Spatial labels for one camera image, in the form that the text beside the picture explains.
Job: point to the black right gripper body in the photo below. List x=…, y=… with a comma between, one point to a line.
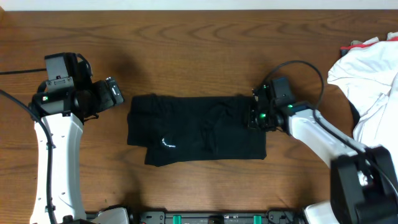
x=260, y=118

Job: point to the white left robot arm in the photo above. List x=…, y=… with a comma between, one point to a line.
x=60, y=108

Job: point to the white clothes pile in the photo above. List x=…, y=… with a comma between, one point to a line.
x=368, y=78

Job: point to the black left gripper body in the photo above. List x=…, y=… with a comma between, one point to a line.
x=97, y=99

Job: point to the red and white garment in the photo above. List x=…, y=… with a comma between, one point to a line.
x=391, y=37

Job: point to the black t-shirt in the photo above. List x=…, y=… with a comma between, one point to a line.
x=176, y=129

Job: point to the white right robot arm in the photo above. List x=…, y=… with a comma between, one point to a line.
x=363, y=182

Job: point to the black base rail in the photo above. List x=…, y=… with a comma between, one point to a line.
x=272, y=216

